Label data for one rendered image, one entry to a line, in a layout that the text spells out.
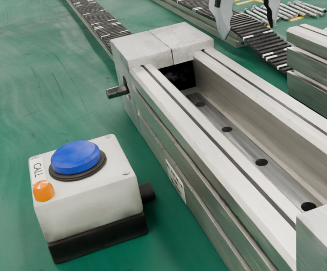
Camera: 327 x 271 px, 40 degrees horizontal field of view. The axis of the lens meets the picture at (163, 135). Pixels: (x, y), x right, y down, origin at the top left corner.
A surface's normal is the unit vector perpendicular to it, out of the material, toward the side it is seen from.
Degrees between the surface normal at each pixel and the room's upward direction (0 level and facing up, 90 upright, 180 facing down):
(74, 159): 3
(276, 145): 90
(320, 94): 90
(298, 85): 90
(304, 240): 90
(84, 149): 2
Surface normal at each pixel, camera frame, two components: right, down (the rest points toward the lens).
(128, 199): 0.31, 0.42
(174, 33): -0.15, -0.86
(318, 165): -0.94, 0.28
